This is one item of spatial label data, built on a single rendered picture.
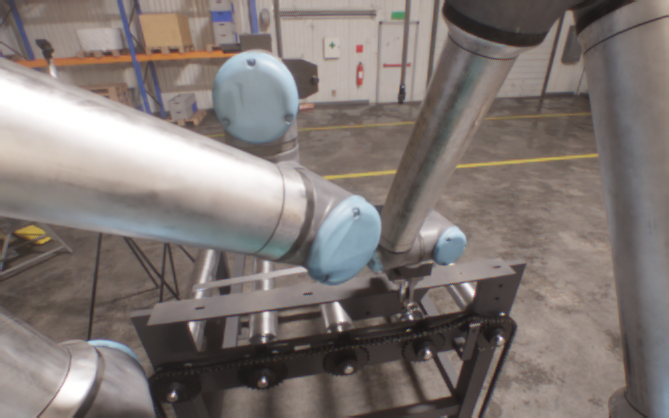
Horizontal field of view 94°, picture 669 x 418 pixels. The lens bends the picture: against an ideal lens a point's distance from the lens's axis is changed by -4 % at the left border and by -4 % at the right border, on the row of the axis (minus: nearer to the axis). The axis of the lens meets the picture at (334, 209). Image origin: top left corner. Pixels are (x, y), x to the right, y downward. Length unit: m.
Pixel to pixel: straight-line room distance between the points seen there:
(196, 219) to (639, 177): 0.41
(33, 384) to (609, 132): 0.66
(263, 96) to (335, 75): 9.68
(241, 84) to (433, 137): 0.26
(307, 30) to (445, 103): 9.47
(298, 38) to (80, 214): 9.68
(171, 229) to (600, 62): 0.44
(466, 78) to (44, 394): 0.58
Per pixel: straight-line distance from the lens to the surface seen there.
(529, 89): 12.83
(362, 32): 10.14
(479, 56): 0.42
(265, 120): 0.37
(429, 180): 0.52
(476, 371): 1.67
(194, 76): 10.08
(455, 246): 0.78
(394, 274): 0.97
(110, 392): 0.53
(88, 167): 0.22
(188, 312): 1.10
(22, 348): 0.48
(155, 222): 0.24
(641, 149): 0.43
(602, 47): 0.46
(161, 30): 8.71
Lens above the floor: 1.89
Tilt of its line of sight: 28 degrees down
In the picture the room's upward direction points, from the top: 1 degrees counter-clockwise
